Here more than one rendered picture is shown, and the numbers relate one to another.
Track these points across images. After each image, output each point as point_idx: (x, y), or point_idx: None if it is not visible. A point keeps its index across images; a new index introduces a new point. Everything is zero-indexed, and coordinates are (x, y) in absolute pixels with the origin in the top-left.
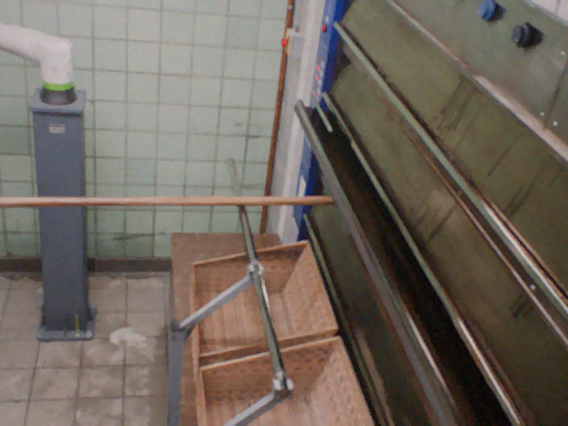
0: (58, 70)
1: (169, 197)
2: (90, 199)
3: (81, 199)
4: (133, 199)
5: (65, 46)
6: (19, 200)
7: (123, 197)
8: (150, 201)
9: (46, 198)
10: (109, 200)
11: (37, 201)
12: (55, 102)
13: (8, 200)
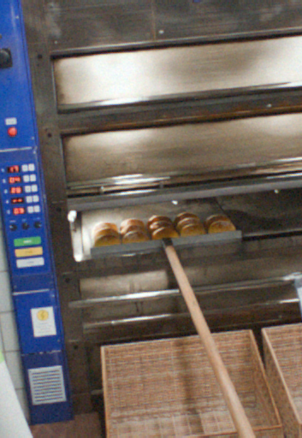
0: None
1: (196, 309)
2: (216, 350)
3: (217, 355)
4: (206, 327)
5: None
6: (235, 393)
7: (205, 331)
8: (204, 320)
9: (225, 375)
10: (212, 340)
11: (231, 382)
12: None
13: (238, 401)
